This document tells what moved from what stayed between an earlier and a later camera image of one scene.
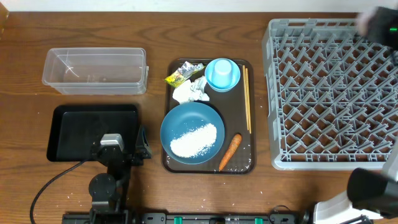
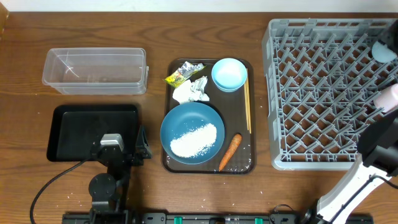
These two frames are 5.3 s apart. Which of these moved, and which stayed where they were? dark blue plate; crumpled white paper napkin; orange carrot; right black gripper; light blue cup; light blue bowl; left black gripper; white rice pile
Moved: light blue bowl; light blue cup; right black gripper
Stayed: orange carrot; white rice pile; left black gripper; dark blue plate; crumpled white paper napkin
